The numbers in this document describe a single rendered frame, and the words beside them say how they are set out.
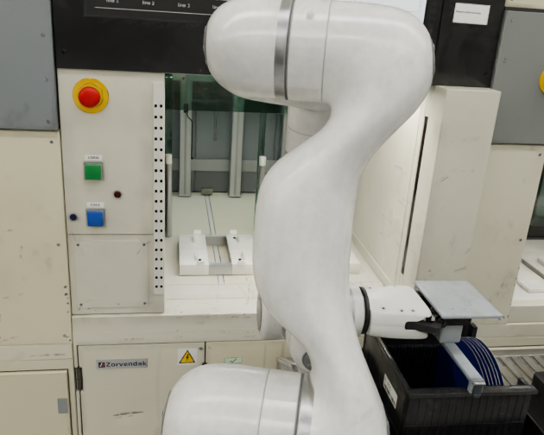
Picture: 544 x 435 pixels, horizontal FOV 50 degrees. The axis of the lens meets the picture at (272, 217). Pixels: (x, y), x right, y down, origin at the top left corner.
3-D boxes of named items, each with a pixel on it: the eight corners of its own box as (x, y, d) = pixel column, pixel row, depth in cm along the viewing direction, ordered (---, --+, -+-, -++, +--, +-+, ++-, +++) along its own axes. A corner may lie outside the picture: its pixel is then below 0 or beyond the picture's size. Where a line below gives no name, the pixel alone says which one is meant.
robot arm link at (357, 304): (332, 318, 98) (349, 318, 98) (345, 348, 90) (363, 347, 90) (337, 274, 95) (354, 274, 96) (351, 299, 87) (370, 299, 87)
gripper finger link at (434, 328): (386, 318, 92) (408, 309, 95) (426, 340, 86) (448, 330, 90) (387, 312, 92) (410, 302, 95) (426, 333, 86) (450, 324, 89)
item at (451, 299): (350, 411, 115) (370, 265, 104) (447, 407, 118) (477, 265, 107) (390, 512, 92) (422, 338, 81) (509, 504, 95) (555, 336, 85)
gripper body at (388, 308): (343, 314, 99) (406, 313, 100) (360, 348, 89) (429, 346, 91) (348, 274, 96) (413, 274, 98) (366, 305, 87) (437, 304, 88)
